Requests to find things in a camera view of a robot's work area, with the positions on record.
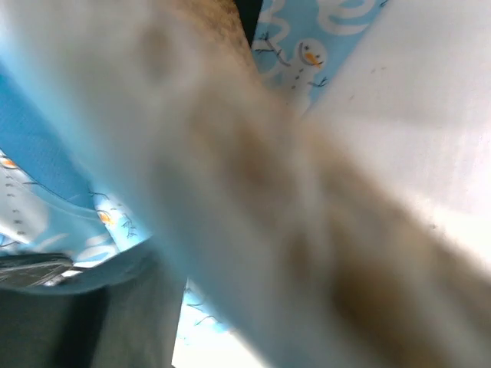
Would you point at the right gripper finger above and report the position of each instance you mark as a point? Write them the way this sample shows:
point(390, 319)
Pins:
point(107, 316)

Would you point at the blue patterned pet tent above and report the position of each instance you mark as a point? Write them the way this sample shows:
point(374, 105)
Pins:
point(296, 46)

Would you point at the blue snowman patterned mat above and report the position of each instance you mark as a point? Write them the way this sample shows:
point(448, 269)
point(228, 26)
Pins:
point(303, 251)

